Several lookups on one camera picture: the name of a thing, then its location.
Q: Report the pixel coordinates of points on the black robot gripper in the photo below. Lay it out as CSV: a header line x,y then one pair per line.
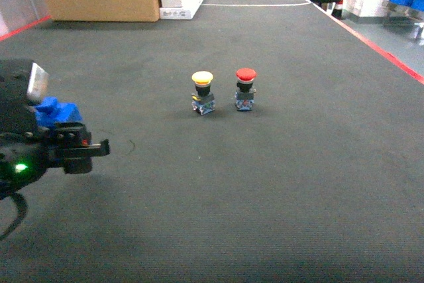
x,y
28,150

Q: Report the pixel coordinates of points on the blue block part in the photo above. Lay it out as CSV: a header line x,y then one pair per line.
x,y
51,111

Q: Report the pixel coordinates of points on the yellow mushroom push button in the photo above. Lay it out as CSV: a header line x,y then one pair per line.
x,y
203,102

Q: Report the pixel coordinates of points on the red mushroom push button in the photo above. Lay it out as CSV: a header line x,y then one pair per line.
x,y
244,96

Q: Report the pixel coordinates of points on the black conveyor belt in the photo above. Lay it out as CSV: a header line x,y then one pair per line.
x,y
322,181

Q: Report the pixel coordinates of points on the white flat carton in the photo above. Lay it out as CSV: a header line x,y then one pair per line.
x,y
179,9

